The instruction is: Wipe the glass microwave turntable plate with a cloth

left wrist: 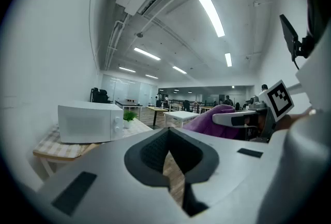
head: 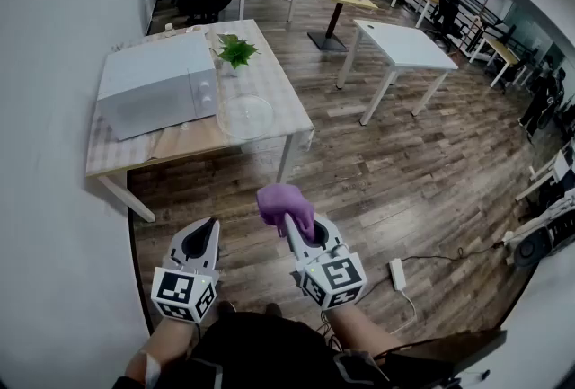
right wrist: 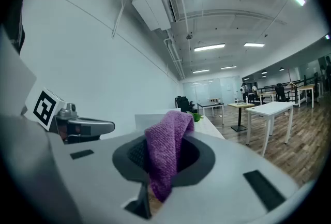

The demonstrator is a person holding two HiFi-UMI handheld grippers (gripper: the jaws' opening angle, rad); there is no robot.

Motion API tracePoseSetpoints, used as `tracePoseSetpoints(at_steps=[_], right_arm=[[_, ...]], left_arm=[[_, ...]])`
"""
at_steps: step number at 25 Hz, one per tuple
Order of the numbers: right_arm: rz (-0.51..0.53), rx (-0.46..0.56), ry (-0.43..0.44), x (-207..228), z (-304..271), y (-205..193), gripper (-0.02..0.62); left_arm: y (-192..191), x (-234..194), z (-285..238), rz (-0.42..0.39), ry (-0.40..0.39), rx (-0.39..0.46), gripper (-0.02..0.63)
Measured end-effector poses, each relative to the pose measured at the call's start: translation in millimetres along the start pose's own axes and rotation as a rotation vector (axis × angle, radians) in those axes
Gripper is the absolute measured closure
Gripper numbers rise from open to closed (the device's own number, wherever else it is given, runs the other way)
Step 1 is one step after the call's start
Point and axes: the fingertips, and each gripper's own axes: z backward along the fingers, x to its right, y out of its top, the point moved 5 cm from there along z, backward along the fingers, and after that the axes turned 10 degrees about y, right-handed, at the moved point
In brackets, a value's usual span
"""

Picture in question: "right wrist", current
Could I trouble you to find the white air conditioner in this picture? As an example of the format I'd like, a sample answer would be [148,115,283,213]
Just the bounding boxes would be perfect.
[131,0,181,32]

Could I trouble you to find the green potted plant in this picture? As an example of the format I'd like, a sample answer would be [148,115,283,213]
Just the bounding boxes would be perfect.
[186,111,205,123]

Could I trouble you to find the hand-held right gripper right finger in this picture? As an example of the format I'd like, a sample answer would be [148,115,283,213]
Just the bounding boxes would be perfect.
[154,131,299,224]

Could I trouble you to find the black-topped white table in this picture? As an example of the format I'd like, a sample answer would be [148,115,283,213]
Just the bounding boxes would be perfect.
[197,101,224,125]

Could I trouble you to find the purple cloth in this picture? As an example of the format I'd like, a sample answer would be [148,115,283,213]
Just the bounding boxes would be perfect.
[144,110,195,203]

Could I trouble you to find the group of ceiling light strips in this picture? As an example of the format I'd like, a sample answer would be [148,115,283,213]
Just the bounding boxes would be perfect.
[187,0,306,74]

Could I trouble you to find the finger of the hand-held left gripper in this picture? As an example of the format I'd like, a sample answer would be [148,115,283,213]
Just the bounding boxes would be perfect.
[67,117,116,138]

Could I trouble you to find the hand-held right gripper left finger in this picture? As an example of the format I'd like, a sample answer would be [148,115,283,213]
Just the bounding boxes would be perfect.
[48,132,152,224]

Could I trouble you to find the light wood desk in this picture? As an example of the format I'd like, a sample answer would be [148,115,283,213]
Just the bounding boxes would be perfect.
[296,84,317,109]

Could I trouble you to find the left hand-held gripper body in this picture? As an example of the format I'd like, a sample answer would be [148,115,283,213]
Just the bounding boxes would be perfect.
[25,87,78,145]

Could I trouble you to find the yellow-topped pedestal table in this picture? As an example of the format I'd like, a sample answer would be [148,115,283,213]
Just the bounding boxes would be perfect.
[227,102,255,132]

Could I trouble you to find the black office chair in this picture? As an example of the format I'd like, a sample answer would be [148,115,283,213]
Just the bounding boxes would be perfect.
[175,96,199,114]
[274,83,292,102]

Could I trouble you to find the white ceiling pipes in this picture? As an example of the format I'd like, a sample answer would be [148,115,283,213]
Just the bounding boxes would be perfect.
[117,0,192,80]

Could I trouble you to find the beige checked tablecloth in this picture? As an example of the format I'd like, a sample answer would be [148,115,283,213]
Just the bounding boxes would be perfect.
[193,115,226,140]

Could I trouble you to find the white microwave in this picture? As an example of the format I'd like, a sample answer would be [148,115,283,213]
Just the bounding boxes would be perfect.
[134,108,182,132]

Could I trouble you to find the person's black clothing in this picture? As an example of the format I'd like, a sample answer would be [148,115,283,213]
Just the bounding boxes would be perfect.
[5,0,26,55]

